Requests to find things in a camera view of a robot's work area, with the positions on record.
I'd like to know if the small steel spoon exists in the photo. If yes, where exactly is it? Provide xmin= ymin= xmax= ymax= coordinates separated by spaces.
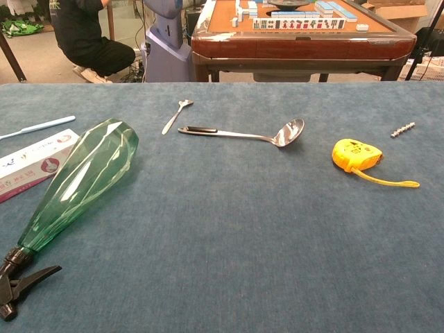
xmin=161 ymin=99 xmax=194 ymax=136

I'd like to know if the blue felt table cover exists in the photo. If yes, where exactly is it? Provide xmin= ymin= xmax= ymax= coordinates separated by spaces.
xmin=0 ymin=82 xmax=444 ymax=333

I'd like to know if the steel drill bit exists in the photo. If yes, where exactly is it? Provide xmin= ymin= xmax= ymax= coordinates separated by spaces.
xmin=391 ymin=121 xmax=416 ymax=139

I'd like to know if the black tripod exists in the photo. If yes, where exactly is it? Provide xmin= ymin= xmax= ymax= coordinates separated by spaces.
xmin=404 ymin=0 xmax=444 ymax=81

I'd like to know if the light blue toothbrush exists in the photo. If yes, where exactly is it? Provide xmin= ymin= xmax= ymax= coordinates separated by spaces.
xmin=0 ymin=115 xmax=76 ymax=141

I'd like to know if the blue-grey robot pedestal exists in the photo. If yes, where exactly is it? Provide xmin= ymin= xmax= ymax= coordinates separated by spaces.
xmin=140 ymin=0 xmax=195 ymax=83

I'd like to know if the yellow tape measure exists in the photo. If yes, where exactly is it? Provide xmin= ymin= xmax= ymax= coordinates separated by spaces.
xmin=332 ymin=137 xmax=421 ymax=189

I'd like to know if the brown mahjong table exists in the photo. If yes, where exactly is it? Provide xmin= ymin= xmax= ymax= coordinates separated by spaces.
xmin=190 ymin=0 xmax=418 ymax=83

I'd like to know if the steel ladle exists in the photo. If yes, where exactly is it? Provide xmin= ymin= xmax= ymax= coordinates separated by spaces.
xmin=177 ymin=117 xmax=305 ymax=148

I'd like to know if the green bag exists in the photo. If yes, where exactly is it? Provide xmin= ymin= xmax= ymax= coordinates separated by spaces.
xmin=1 ymin=19 xmax=45 ymax=38

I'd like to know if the green spray bottle black trigger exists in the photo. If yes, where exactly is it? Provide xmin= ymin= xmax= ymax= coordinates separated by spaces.
xmin=0 ymin=117 xmax=139 ymax=322

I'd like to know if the white plastic crate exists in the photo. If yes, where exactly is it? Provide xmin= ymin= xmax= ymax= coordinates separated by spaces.
xmin=398 ymin=57 xmax=444 ymax=81

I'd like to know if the person in black clothes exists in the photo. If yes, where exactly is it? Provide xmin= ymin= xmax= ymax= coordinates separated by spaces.
xmin=48 ymin=0 xmax=137 ymax=84

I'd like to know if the white toothpaste box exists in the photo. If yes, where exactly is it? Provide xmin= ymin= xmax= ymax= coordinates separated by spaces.
xmin=0 ymin=128 xmax=80 ymax=204

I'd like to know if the cardboard box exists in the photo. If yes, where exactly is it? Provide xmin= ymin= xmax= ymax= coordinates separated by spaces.
xmin=360 ymin=0 xmax=433 ymax=34

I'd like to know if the dark slanted table leg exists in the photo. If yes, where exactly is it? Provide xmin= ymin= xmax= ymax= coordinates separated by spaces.
xmin=0 ymin=31 xmax=27 ymax=83

